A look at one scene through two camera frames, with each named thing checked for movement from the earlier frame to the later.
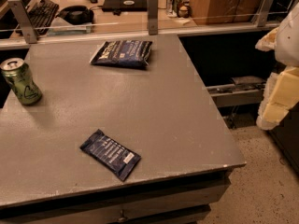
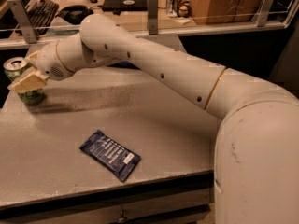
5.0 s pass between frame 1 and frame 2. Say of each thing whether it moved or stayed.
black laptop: stayed
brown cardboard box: stayed
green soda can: stayed
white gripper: moved
